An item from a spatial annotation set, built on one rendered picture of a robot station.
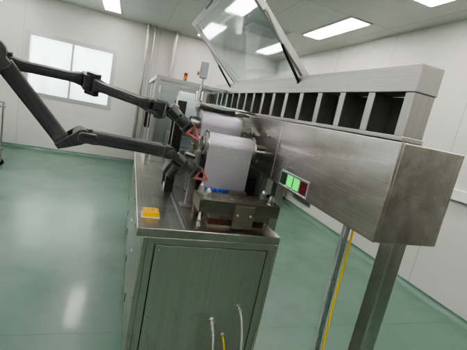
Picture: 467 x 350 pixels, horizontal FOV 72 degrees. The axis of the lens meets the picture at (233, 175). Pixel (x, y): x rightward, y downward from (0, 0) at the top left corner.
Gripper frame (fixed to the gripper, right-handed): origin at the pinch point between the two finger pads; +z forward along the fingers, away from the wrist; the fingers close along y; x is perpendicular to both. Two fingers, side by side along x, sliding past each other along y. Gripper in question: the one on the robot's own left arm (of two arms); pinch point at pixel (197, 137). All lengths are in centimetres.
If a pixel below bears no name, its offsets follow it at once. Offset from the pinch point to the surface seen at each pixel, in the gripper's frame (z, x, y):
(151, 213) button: 6.2, -37.8, 22.7
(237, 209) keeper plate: 29.8, -8.2, 29.8
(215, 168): 15.9, -3.7, 7.5
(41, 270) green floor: 15, -156, -79
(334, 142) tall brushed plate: 21, 36, 59
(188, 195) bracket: 19.8, -23.9, 0.8
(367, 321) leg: 68, 2, 84
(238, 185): 31.9, -0.8, 7.7
